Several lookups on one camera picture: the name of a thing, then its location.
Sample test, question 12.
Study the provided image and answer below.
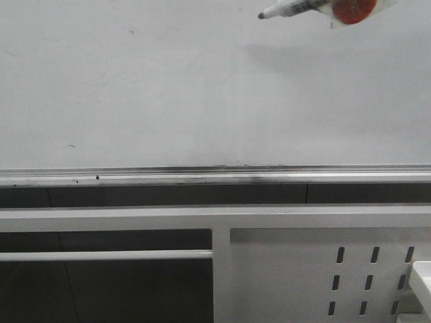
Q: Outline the white whiteboard marker pen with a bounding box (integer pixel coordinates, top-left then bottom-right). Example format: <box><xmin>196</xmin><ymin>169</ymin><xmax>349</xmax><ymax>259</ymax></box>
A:
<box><xmin>258</xmin><ymin>0</ymin><xmax>331</xmax><ymax>20</ymax></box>

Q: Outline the red round magnet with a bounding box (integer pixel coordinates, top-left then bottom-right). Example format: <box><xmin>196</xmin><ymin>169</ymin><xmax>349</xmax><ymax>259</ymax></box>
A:
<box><xmin>331</xmin><ymin>0</ymin><xmax>377</xmax><ymax>25</ymax></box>

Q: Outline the white whiteboard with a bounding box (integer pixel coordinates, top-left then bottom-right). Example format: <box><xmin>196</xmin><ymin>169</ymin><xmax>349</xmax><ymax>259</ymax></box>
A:
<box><xmin>1</xmin><ymin>1</ymin><xmax>430</xmax><ymax>169</ymax></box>

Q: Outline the white metal pegboard rack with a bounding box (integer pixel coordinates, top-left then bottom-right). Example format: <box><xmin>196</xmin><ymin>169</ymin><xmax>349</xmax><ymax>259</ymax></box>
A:
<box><xmin>1</xmin><ymin>205</ymin><xmax>430</xmax><ymax>322</ymax></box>

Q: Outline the white plastic bin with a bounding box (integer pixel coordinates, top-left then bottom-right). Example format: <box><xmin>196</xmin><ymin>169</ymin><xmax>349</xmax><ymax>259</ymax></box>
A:
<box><xmin>409</xmin><ymin>261</ymin><xmax>431</xmax><ymax>318</ymax></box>

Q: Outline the aluminium whiteboard tray rail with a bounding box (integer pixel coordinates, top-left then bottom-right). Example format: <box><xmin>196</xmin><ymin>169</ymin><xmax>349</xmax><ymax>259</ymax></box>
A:
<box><xmin>1</xmin><ymin>164</ymin><xmax>430</xmax><ymax>188</ymax></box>

